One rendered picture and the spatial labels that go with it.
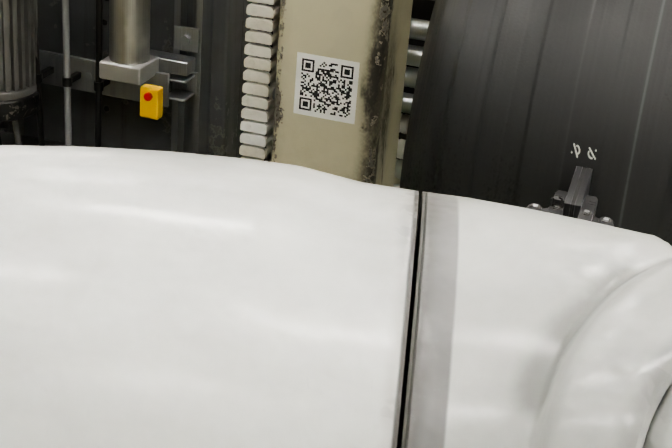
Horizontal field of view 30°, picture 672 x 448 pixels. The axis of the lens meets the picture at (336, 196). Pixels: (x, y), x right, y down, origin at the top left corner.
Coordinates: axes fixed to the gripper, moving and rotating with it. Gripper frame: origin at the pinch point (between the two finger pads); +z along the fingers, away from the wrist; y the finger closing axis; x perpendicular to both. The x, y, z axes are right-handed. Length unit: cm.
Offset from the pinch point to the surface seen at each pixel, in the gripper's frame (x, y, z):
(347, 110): 8.4, 29.1, 23.6
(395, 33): 0.6, 25.4, 29.5
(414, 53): 19, 31, 62
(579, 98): -6.5, 1.7, 7.2
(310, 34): 0.2, 34.2, 24.8
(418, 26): 15, 31, 64
